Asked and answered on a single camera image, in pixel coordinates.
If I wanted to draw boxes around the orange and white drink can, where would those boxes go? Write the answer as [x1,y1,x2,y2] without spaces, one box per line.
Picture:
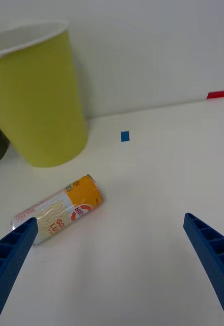
[11,174,103,246]

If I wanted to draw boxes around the yellow-green plastic bin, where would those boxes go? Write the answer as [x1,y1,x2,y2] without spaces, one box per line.
[0,19,89,168]

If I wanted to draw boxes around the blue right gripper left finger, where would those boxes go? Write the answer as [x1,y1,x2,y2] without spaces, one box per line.
[0,216,39,326]

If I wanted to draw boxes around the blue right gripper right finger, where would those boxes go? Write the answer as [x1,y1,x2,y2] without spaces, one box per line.
[183,212,224,326]

